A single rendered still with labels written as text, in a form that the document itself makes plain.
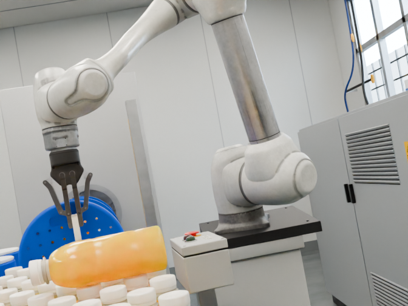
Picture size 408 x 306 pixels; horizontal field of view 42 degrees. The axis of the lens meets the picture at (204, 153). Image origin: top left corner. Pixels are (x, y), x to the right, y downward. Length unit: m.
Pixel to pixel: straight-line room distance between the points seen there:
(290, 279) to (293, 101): 5.21
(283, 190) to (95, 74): 0.66
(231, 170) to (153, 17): 0.53
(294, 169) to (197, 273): 0.53
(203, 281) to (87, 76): 0.51
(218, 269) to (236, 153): 0.64
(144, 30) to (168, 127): 5.07
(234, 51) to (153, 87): 5.14
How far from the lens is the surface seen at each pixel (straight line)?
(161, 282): 0.79
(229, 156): 1.72
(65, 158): 1.38
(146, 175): 2.89
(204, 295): 1.24
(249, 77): 1.56
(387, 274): 3.21
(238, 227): 1.74
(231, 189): 1.70
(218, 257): 1.15
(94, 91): 1.22
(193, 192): 6.58
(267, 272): 1.70
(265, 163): 1.56
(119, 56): 1.35
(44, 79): 1.40
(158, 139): 6.59
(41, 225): 1.46
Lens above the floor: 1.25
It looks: 2 degrees up
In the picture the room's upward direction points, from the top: 10 degrees counter-clockwise
